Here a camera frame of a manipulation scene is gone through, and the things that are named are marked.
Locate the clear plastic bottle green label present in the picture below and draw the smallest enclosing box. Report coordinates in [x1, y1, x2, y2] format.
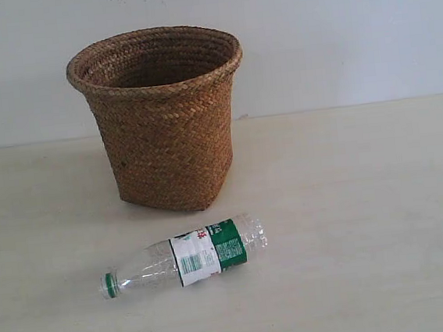
[100, 213, 267, 299]

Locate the brown woven wicker basket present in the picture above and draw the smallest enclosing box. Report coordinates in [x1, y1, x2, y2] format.
[66, 26, 243, 212]

